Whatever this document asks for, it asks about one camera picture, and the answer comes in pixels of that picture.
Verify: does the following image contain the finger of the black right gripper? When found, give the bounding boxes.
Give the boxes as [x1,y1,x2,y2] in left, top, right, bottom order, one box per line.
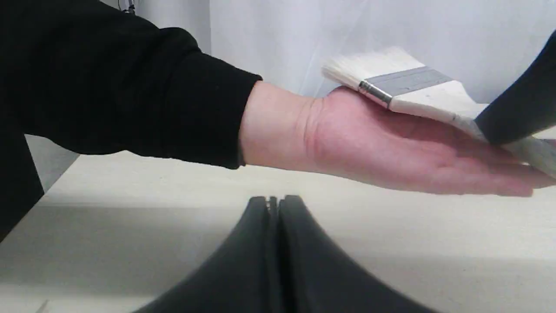
[474,32,556,145]

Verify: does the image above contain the person's open bare hand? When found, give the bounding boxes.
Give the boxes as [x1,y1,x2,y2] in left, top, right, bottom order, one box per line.
[304,86,556,198]

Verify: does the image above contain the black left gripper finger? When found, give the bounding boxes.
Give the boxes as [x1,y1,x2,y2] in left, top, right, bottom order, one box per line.
[278,195,439,313]
[130,196,278,313]

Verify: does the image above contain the wide wooden paint brush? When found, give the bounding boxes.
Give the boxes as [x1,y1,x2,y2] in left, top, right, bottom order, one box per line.
[322,47,555,177]

